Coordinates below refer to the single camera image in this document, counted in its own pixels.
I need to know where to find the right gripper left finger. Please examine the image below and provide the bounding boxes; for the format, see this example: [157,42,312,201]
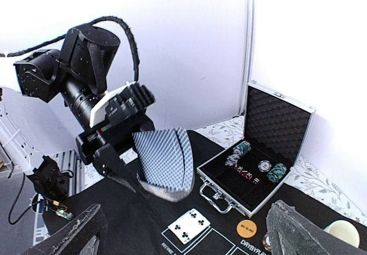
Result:
[23,204,108,254]

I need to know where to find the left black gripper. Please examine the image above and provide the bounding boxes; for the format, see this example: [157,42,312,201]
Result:
[76,113,155,199]

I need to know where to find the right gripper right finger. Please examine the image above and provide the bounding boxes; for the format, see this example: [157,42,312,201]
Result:
[266,200,366,254]

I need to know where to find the red brown chip stack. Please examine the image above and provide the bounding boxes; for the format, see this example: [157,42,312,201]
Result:
[262,233,271,252]

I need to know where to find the orange big blind button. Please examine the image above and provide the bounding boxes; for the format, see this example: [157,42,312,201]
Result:
[236,219,257,238]

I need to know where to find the blue patterned card deck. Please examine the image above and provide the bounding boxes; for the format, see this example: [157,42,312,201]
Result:
[132,127,194,202]

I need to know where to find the white poker chip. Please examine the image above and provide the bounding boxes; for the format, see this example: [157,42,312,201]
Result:
[258,160,272,172]

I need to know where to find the three of clubs card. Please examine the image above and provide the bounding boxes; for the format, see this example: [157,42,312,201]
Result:
[168,209,210,245]

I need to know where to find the aluminium poker chip case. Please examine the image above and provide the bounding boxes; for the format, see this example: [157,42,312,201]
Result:
[197,81,315,218]

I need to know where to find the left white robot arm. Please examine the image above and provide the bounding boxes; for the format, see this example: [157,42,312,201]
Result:
[9,16,155,198]

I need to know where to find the small green circuit board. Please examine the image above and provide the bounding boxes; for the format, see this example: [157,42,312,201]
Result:
[52,206,74,221]

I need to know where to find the cream ceramic mug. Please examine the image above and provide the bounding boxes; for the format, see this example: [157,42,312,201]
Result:
[324,220,360,248]

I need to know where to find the black poker table mat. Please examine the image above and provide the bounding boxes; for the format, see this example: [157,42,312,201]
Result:
[42,128,367,255]

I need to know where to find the right poker chip stack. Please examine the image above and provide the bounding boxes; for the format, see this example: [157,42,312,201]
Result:
[267,163,287,183]

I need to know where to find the dice row in case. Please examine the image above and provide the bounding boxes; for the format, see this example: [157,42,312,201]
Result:
[234,166,261,184]

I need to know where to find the chips at case left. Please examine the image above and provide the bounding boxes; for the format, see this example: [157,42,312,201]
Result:
[225,141,251,166]

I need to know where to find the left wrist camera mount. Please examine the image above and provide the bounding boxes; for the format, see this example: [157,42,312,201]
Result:
[88,81,155,128]

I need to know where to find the left aluminium frame post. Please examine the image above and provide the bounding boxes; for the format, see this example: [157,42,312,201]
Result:
[238,0,256,115]

